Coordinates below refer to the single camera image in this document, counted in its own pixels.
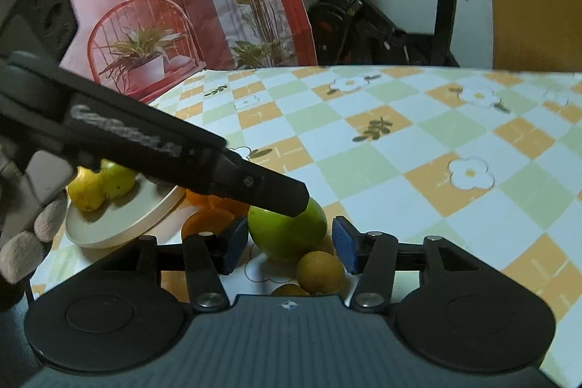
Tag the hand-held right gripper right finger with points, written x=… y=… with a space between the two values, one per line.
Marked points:
x=344 y=245

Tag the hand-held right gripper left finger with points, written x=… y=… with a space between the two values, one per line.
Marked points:
x=234 y=245

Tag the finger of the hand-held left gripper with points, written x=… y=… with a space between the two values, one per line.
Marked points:
x=268 y=188

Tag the green orange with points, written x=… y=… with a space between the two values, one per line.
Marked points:
x=286 y=239

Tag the cream plate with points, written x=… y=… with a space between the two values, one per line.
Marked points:
x=118 y=225

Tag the person's left hand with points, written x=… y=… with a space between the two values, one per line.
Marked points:
x=20 y=254

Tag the orange tangerine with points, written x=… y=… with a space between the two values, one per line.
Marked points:
x=202 y=200
x=204 y=223

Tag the brown kiwi fruit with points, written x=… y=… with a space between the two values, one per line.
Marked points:
x=320 y=273
x=291 y=291

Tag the yellow-green lemon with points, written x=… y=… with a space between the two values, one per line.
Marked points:
x=119 y=183

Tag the yellow lemon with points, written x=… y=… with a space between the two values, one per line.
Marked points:
x=86 y=191

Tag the floral checkered tablecloth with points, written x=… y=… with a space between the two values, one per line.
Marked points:
x=409 y=133

